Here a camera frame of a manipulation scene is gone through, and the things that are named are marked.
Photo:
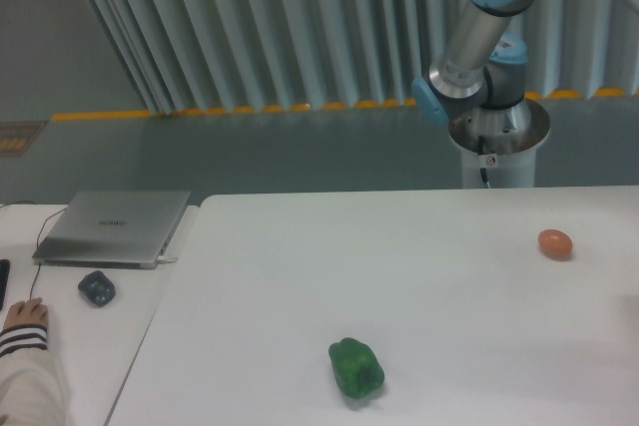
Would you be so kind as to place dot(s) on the person's hand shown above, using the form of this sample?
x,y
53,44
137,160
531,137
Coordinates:
x,y
32,312

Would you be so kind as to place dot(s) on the brown egg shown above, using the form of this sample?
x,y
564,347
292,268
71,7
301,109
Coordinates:
x,y
555,243

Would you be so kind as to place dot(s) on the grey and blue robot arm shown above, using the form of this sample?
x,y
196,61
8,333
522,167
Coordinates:
x,y
460,80

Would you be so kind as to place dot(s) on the white striped sleeve forearm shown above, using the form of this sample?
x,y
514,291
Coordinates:
x,y
31,391

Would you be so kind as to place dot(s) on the green bell pepper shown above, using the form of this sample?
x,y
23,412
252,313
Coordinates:
x,y
356,370

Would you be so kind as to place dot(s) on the black phone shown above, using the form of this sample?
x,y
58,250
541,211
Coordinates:
x,y
5,266

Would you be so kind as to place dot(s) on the dark grey small tray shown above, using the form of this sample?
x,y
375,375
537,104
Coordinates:
x,y
97,288

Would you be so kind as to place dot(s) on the silver closed laptop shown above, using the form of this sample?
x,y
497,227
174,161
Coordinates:
x,y
115,229

